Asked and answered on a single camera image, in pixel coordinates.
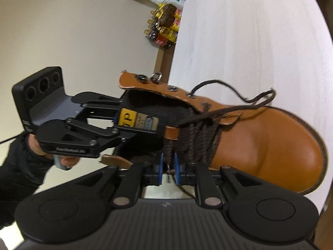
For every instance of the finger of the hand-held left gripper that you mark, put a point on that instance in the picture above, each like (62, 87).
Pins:
(109, 134)
(104, 109)

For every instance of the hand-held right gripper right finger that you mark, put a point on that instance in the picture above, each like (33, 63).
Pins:
(177, 169)

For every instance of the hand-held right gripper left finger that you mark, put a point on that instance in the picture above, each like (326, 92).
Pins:
(160, 168)

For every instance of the dark brown shoelace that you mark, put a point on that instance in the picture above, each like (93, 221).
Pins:
(193, 135)

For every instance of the brown leather boot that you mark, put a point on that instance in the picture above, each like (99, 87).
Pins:
(273, 140)

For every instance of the person's left forearm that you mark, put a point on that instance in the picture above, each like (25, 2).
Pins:
(18, 172)

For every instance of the person's left hand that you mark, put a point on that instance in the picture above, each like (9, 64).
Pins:
(39, 149)

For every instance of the cluster of cooking oil bottles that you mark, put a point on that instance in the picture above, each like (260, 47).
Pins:
(166, 31)

